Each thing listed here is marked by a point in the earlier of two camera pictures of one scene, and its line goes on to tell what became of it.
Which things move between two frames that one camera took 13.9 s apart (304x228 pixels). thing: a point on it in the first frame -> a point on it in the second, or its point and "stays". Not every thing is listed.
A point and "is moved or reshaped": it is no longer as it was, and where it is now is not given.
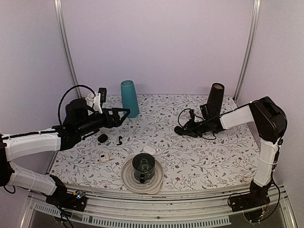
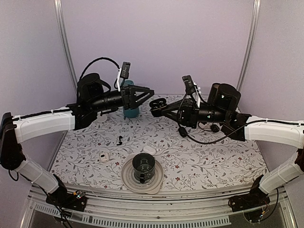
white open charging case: (149, 150) stays
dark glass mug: (144, 164) stays
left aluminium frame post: (59, 10) stays
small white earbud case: (104, 156) stays
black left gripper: (116, 121) -> (132, 102)
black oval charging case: (179, 130) -> (156, 106)
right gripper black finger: (185, 133) -> (172, 107)
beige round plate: (152, 187) stays
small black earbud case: (102, 138) is moved or reshaped
